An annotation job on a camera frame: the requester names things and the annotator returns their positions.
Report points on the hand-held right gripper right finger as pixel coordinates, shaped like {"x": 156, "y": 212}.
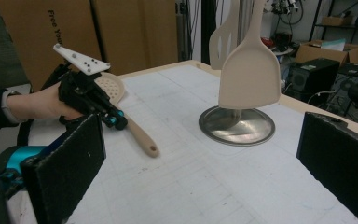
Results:
{"x": 338, "y": 165}

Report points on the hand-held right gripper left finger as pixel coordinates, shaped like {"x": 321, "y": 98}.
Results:
{"x": 65, "y": 174}

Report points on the beige perforated skimmer spoon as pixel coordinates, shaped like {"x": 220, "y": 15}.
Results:
{"x": 143, "y": 138}

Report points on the steel utensil stand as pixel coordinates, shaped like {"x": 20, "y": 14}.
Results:
{"x": 248, "y": 127}

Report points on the beige solid spatula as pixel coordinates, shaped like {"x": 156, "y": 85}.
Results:
{"x": 250, "y": 74}

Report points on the beige slotted spatula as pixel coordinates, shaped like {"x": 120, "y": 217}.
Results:
{"x": 227, "y": 40}

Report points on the flat cardboard sheet with print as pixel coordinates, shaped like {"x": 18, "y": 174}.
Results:
{"x": 34, "y": 37}

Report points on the grey wristwatch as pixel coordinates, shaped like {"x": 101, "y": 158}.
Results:
{"x": 9, "y": 107}

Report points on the plain flat cardboard sheet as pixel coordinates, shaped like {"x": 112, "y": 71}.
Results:
{"x": 136, "y": 34}

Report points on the white grid mat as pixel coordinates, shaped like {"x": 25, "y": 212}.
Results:
{"x": 183, "y": 174}

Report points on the black computer tower green label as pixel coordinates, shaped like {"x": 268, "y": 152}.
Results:
{"x": 313, "y": 77}

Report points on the open cardboard box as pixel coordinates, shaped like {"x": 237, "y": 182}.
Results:
{"x": 320, "y": 54}

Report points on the round white table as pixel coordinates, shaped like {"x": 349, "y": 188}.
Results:
{"x": 284, "y": 51}

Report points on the small cardboard box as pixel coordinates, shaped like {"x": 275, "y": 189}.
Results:
{"x": 337, "y": 20}

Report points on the black metal shelf rack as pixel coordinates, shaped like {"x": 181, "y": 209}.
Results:
{"x": 318, "y": 12}

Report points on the black frame post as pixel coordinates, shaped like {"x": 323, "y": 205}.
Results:
{"x": 209, "y": 31}

